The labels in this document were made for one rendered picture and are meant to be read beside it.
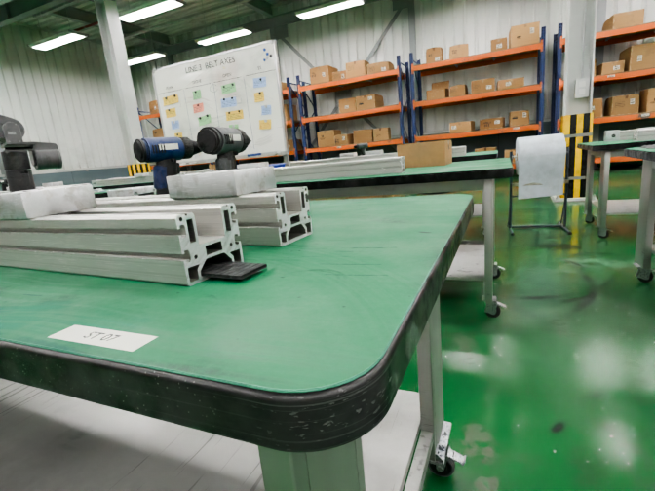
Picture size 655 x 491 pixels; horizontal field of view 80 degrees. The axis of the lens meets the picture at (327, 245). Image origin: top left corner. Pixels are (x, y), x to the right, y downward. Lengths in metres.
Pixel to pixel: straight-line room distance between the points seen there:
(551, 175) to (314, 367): 3.90
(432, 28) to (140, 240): 11.11
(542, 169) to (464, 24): 7.68
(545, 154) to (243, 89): 2.82
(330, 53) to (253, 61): 8.22
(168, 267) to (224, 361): 0.23
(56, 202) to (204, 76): 3.67
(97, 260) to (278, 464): 0.38
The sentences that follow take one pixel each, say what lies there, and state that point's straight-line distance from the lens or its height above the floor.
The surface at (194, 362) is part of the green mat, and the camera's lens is 0.31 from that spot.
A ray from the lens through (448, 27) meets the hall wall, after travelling 11.36.
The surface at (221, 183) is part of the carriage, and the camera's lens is 0.67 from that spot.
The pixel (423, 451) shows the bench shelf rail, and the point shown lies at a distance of 1.09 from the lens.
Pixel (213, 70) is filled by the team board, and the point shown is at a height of 1.81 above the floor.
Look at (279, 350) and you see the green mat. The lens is 0.30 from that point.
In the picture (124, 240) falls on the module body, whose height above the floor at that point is 0.83.
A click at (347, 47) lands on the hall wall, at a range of 11.99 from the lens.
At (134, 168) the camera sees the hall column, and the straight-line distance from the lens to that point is 9.31.
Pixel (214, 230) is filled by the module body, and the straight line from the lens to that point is 0.54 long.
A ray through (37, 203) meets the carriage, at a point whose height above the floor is 0.89.
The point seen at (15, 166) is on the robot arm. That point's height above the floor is 0.96.
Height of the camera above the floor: 0.92
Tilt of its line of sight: 13 degrees down
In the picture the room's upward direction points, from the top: 6 degrees counter-clockwise
